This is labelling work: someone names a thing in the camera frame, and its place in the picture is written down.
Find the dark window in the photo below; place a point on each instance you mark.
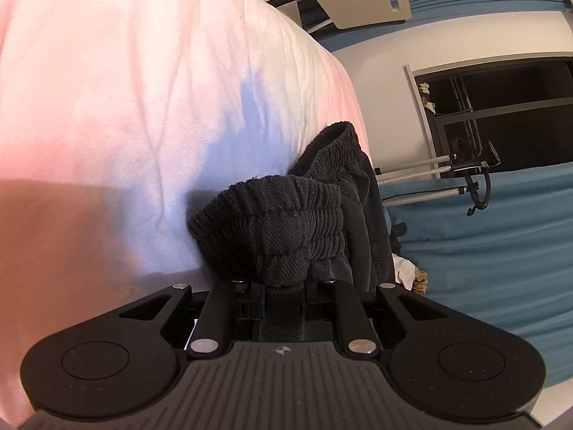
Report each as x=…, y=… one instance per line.
x=506, y=107

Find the brown patterned cloth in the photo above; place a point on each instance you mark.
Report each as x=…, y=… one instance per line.
x=421, y=283

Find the pink and white quilt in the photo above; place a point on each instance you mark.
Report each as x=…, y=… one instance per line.
x=134, y=121

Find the garment steamer stand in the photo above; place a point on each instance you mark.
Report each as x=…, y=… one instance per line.
x=465, y=168

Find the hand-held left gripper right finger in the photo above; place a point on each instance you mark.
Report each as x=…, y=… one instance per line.
x=315, y=299

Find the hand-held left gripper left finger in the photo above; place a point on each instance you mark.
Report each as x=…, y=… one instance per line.
x=257, y=299

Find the white garment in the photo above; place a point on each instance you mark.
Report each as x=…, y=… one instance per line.
x=405, y=271

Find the wide blue curtain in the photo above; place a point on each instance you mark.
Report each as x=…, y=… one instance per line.
x=483, y=268

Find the black pants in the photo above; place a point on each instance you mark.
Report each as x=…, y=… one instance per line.
x=291, y=233

